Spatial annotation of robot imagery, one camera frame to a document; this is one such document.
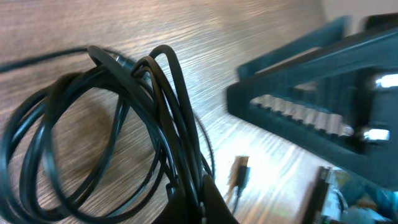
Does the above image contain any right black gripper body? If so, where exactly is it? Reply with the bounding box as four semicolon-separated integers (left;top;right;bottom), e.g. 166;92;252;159
226;13;397;190

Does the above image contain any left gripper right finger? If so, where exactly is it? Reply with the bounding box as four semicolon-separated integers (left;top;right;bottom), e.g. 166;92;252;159
203;175;239;224

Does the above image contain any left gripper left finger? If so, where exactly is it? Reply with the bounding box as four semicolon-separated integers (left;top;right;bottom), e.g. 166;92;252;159
152;188;200;224

